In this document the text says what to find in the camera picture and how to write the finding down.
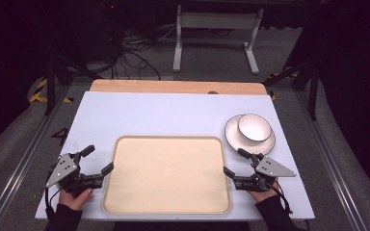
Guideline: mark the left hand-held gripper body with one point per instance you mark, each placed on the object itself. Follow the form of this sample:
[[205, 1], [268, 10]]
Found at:
[[65, 171]]

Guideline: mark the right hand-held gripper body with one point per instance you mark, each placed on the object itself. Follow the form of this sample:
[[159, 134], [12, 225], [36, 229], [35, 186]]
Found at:
[[271, 169]]

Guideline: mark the white plate with dark rim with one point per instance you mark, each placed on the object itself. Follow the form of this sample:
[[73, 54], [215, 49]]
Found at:
[[232, 136]]

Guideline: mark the white bowl with dark rim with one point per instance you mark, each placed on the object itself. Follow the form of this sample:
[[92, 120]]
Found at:
[[254, 128]]

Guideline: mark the beige plastic tray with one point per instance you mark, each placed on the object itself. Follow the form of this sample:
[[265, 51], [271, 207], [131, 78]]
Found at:
[[167, 174]]

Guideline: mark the person's right hand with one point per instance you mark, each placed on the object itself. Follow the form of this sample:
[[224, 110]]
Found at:
[[263, 195]]

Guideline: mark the person's left hand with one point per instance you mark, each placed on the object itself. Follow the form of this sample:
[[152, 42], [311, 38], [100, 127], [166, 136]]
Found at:
[[74, 200]]

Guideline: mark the black tape floor mark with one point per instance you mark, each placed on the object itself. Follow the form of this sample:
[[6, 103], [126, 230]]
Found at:
[[61, 134]]

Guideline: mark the white board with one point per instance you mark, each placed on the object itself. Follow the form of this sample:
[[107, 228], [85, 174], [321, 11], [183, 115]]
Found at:
[[160, 112]]

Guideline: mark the wooden table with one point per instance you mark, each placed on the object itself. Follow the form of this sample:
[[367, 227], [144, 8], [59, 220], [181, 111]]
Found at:
[[173, 86]]

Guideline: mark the aluminium floor rail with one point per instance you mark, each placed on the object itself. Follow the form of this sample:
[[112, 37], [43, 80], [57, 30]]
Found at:
[[22, 160], [330, 160]]

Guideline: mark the white metal stand frame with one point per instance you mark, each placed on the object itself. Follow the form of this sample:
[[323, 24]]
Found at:
[[218, 20]]

